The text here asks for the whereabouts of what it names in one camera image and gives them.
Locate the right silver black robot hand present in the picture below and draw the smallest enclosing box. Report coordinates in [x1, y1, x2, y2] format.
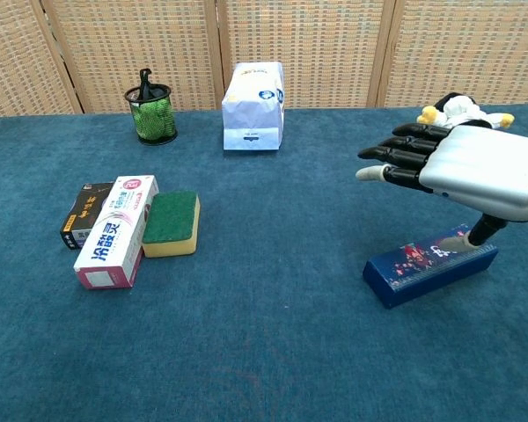
[355, 122, 528, 252]

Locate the blue glasses box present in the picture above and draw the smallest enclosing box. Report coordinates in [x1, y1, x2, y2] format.
[362, 223, 499, 309]

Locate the black white penguin plush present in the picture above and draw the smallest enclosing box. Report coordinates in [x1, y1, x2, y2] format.
[416, 91, 516, 131]

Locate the woven wooden folding screen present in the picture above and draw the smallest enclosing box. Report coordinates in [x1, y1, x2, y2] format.
[0, 0, 528, 120]

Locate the white paper bag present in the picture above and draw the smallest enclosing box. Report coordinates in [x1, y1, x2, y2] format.
[221, 61, 286, 152]

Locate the blue carpet table mat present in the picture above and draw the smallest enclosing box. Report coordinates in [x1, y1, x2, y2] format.
[0, 104, 528, 422]

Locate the green yellow sponge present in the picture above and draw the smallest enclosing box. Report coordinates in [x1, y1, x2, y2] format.
[141, 190, 202, 258]

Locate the black mesh pen holder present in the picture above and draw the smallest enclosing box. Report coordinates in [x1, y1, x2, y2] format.
[123, 84, 179, 147]

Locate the black plastic clip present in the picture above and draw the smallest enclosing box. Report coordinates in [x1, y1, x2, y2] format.
[138, 68, 168, 101]

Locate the white pink toothpaste box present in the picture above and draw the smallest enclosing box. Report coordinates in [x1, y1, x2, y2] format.
[73, 174, 160, 291]

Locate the black box gold print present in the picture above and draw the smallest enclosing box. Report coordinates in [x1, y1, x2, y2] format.
[60, 182, 115, 251]

